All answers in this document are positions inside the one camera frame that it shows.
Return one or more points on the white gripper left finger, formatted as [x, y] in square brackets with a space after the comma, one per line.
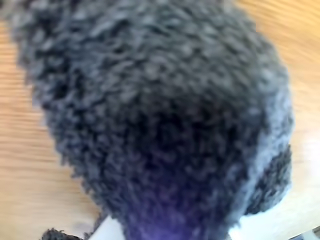
[110, 230]

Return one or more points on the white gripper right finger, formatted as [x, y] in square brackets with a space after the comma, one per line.
[270, 225]

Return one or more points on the grey fluffy sock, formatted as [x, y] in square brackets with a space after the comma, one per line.
[162, 112]

